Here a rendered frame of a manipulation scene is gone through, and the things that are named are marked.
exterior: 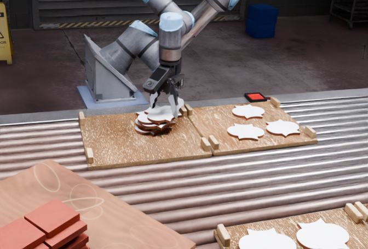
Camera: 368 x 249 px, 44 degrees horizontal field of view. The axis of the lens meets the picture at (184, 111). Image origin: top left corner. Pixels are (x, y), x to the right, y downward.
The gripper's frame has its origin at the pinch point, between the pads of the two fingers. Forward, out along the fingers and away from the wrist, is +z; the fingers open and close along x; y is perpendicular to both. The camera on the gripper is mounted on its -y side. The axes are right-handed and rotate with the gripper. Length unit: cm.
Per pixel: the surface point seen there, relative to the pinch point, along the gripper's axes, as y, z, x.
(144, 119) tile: -6.8, 1.1, 2.8
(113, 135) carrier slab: -14.9, 6.8, 10.0
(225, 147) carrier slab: 4.4, 6.8, -24.3
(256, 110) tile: 36.9, 5.7, -19.4
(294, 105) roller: 60, 9, -27
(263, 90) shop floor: 275, 100, 80
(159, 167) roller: -17.9, 8.9, -12.7
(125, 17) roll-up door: 349, 89, 331
